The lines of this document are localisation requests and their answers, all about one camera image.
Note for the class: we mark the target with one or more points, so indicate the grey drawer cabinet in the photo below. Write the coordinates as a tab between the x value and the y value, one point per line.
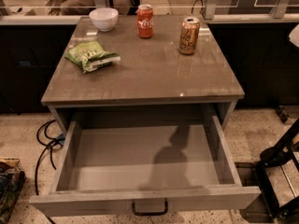
151	71

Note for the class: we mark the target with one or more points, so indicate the open grey top drawer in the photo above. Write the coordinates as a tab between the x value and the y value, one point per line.
102	171

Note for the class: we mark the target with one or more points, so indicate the green jalapeno chip bag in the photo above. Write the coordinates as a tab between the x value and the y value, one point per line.
90	56

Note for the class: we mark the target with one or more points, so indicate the gold la croix can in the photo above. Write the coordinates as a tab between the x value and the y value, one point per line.
189	35

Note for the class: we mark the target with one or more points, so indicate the red coca-cola can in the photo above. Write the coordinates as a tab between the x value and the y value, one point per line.
145	21

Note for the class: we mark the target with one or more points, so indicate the white ceramic bowl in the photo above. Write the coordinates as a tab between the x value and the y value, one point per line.
104	18

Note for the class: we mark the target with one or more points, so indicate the seated person in beige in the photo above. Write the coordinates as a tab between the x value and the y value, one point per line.
68	7

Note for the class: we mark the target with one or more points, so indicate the white object at right edge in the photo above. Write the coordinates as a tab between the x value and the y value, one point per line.
294	36

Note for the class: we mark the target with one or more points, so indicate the black drawer handle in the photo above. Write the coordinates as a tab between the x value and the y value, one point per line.
149	208

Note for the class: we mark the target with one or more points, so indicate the metal railing post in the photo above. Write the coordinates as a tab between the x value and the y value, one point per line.
210	9

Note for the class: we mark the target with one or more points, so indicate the black metal cart frame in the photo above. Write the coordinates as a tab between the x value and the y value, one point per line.
277	176

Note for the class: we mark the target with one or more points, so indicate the wire basket with items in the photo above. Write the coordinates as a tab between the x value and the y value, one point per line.
12	178

